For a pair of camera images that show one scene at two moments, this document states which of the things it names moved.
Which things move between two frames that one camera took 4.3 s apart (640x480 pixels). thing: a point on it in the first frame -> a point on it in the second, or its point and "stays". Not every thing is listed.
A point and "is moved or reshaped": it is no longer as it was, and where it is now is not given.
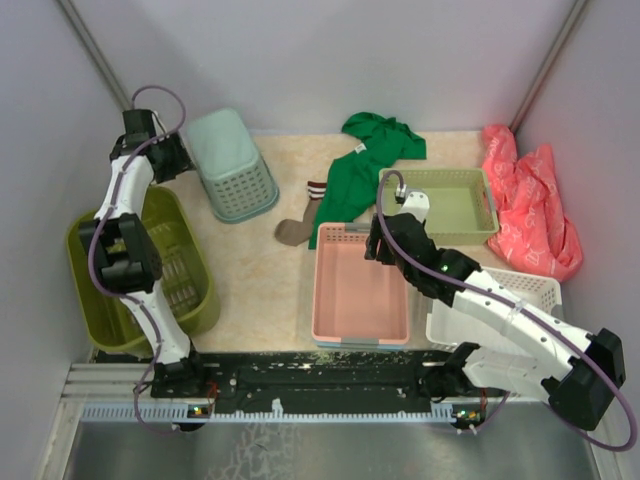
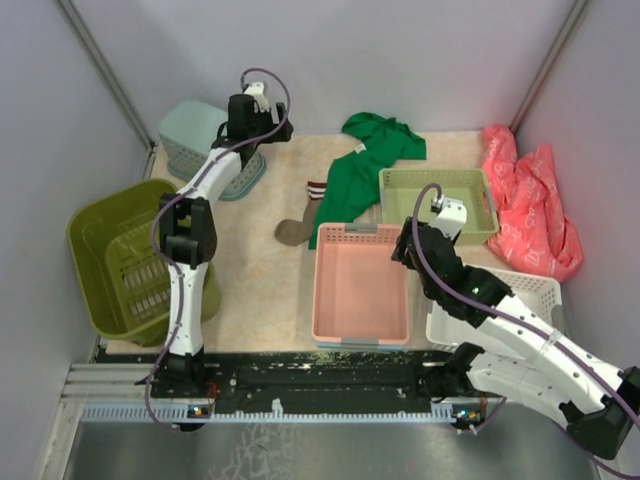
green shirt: [353, 178] stays
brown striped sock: [294, 232] stays
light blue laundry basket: [237, 181] is moved or reshaped
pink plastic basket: [354, 299] stays
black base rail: [252, 380] stays
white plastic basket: [447, 326] stays
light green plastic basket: [462, 205] stays
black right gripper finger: [370, 250] -> [401, 245]
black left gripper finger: [184, 161] -> [284, 134]
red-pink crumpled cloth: [535, 233] stays
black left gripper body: [169, 167] -> [263, 123]
